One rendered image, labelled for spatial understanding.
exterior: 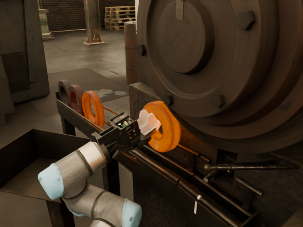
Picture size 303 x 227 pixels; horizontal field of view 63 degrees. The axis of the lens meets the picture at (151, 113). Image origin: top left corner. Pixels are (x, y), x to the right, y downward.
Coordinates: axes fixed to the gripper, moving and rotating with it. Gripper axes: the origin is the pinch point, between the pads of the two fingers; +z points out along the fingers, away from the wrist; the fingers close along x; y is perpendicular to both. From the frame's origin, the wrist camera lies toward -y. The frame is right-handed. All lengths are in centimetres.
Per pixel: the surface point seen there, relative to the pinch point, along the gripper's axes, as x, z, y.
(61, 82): 88, -3, -8
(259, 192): -30.9, 2.9, -9.8
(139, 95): 20.4, 6.5, -0.8
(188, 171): -9.9, -0.4, -14.7
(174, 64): -20.0, -6.2, 24.7
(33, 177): 31, -38, -15
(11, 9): 268, 18, 25
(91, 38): 619, 228, -117
